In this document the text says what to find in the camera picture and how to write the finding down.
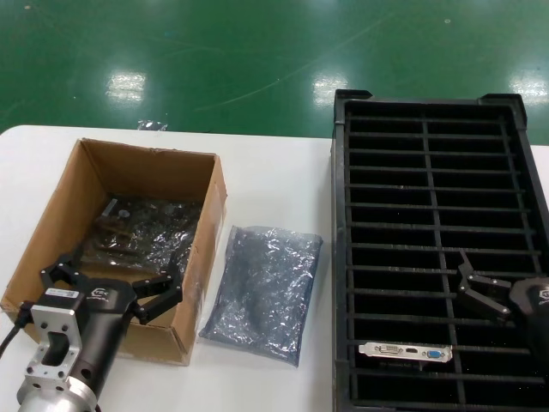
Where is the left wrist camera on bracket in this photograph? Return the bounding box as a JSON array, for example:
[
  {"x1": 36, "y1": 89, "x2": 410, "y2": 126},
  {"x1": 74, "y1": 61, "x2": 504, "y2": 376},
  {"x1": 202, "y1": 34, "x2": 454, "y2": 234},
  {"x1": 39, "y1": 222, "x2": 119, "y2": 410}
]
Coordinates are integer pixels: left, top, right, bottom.
[{"x1": 23, "y1": 288, "x2": 86, "y2": 384}]

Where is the graphics card with metal bracket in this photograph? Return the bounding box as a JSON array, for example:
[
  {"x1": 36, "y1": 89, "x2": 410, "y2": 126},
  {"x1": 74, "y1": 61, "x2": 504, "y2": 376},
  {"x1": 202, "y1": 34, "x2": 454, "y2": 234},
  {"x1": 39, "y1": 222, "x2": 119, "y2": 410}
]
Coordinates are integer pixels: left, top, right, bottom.
[{"x1": 358, "y1": 341, "x2": 455, "y2": 369}]

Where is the bagged graphics card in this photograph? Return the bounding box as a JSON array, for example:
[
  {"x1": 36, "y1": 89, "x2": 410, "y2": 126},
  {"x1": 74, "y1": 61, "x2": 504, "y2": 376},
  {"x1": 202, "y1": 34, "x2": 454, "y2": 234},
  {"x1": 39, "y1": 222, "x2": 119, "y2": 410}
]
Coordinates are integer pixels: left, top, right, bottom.
[{"x1": 87, "y1": 194, "x2": 203, "y2": 276}]

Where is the open brown cardboard box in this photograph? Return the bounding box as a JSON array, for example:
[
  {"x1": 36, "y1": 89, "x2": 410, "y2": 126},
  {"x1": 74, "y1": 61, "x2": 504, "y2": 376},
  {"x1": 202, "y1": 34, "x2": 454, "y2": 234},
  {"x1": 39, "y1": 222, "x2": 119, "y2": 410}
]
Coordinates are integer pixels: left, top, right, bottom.
[{"x1": 0, "y1": 137, "x2": 229, "y2": 367}]

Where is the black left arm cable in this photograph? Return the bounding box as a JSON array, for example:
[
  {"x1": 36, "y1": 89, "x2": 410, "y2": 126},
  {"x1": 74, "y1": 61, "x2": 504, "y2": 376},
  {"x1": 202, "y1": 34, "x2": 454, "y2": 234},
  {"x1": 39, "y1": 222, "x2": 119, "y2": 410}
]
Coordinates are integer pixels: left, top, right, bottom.
[{"x1": 0, "y1": 301, "x2": 35, "y2": 360}]

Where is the grey antistatic plastic bag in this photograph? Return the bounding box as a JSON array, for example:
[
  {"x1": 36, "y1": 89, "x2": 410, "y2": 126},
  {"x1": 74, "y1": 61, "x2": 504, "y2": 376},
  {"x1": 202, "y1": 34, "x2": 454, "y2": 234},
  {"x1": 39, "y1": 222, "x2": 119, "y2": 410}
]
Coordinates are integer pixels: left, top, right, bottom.
[{"x1": 197, "y1": 224, "x2": 324, "y2": 367}]

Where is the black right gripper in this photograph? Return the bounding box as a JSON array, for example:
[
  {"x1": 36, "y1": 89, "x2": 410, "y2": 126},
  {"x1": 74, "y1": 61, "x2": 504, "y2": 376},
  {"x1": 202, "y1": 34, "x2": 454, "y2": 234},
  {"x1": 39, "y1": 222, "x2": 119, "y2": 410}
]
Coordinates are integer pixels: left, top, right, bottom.
[{"x1": 455, "y1": 250, "x2": 549, "y2": 358}]

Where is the black slotted plastic container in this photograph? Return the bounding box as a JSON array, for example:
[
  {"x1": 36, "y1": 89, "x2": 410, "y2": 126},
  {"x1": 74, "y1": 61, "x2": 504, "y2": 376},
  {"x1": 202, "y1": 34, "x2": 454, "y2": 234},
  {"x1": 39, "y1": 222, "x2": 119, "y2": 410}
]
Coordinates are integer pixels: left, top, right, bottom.
[{"x1": 329, "y1": 88, "x2": 549, "y2": 412}]

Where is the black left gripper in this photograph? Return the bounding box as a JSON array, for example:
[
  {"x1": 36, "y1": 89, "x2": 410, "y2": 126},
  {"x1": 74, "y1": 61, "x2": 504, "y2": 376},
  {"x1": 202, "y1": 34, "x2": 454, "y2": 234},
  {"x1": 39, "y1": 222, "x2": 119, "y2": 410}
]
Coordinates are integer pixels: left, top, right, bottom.
[{"x1": 39, "y1": 244, "x2": 185, "y2": 391}]

